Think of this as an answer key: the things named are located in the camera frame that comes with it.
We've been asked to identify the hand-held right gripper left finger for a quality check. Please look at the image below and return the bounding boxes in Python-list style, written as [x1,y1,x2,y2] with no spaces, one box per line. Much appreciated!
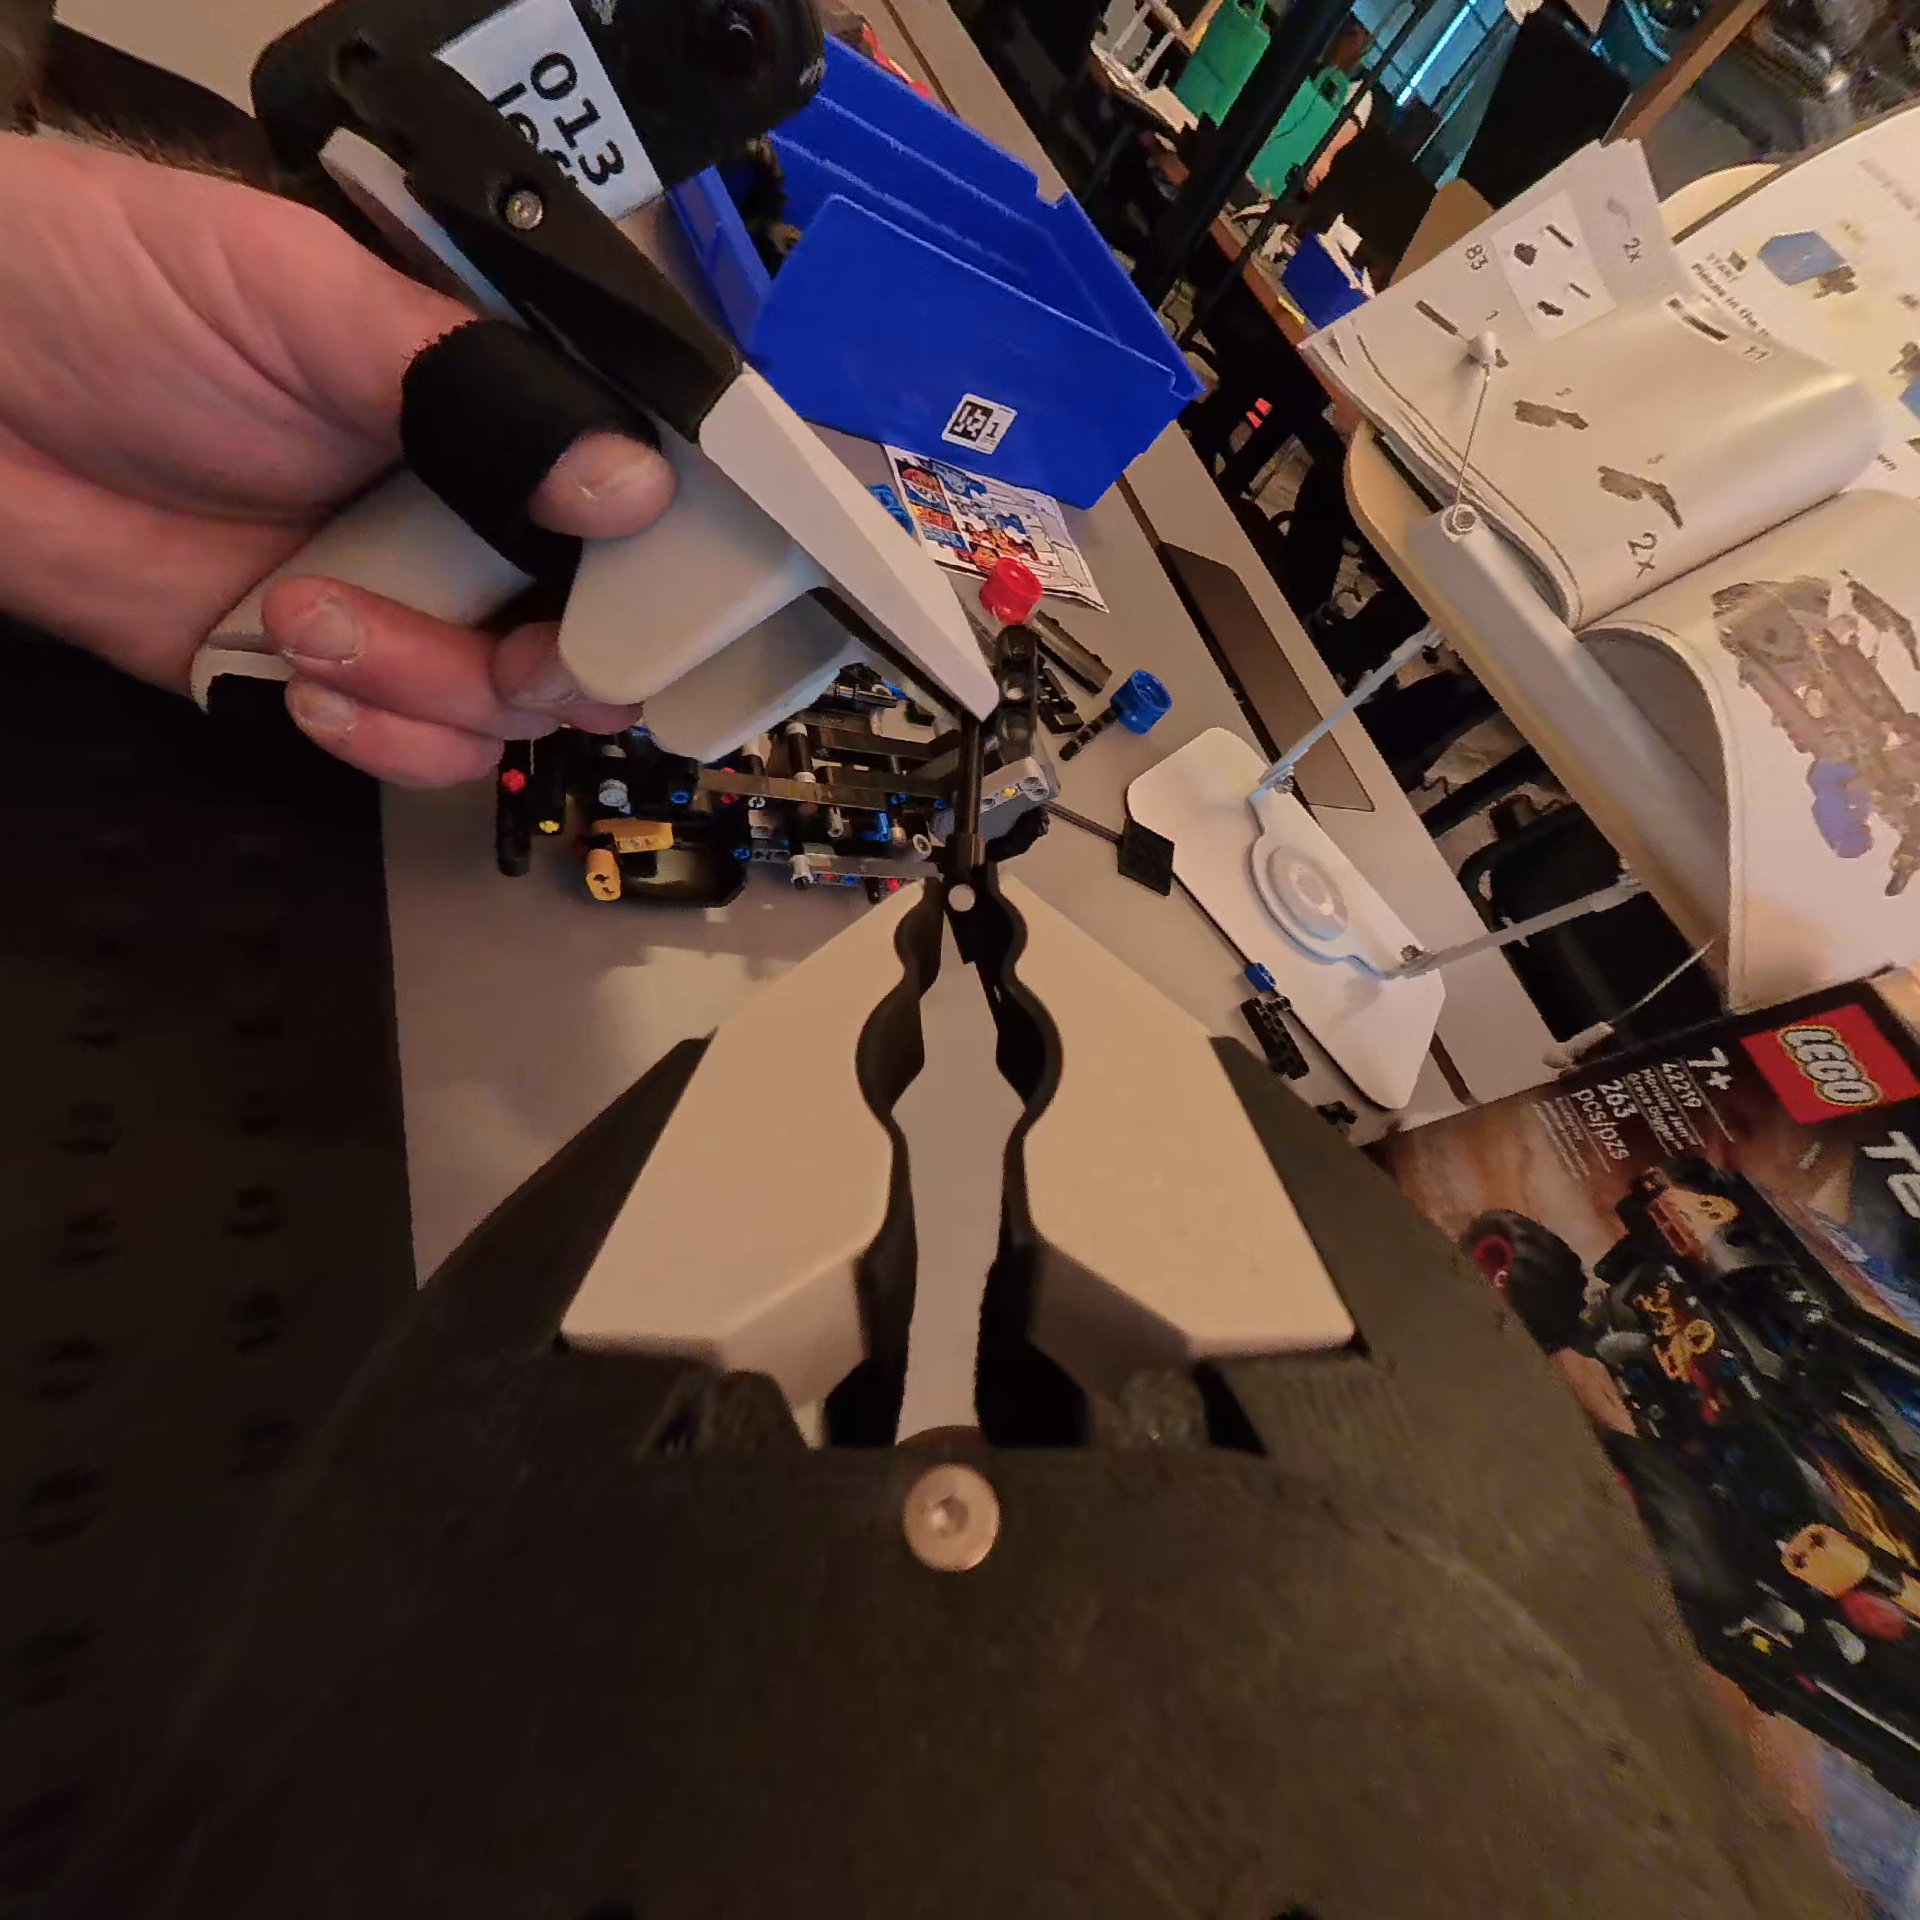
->
[559,879,925,1443]

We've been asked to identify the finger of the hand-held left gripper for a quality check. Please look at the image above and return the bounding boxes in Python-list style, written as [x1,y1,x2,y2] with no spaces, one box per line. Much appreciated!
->
[643,591,962,762]
[694,367,1003,726]

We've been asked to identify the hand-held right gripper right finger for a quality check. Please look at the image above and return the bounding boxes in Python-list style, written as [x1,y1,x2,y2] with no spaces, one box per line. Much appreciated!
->
[996,879,1355,1435]

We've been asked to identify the toy truck chassis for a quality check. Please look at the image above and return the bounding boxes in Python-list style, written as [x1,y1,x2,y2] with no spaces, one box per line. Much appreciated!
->
[497,629,1069,909]

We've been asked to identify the black rod with connector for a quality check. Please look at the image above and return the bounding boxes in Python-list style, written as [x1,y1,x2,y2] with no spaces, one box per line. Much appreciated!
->
[940,719,1009,1025]

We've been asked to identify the instruction booklet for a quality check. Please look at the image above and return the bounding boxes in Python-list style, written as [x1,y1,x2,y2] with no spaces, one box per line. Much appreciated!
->
[1302,103,1920,887]

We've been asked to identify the grey desk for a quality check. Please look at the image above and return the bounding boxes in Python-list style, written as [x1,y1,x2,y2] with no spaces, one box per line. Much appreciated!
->
[60,0,1559,1292]

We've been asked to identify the printed task instruction sheet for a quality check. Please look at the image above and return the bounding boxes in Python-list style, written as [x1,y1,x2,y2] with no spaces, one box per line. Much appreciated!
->
[1678,103,1920,452]

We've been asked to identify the person's left hand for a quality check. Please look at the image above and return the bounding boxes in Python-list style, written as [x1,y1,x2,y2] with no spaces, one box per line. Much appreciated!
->
[0,134,676,791]

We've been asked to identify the printed sticker sheet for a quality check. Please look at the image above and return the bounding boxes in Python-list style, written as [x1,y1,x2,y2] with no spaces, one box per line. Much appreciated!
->
[882,443,1110,615]

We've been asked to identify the blue storage bin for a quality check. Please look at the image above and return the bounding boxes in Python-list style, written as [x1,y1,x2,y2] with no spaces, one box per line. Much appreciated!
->
[667,36,1204,512]

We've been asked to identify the white book stand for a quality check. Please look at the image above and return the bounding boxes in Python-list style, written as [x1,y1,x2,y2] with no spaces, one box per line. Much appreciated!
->
[1127,149,1920,1112]

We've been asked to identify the black grid plate on axle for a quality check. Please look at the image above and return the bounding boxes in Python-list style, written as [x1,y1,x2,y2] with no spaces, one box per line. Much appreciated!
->
[1041,799,1176,898]

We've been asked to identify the small blue bin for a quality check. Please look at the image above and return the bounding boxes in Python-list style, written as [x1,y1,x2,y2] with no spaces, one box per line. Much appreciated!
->
[1284,233,1370,325]

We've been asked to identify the monster truck toy box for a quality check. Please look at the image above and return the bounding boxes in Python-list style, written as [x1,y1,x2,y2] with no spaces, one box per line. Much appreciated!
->
[1389,977,1920,1803]

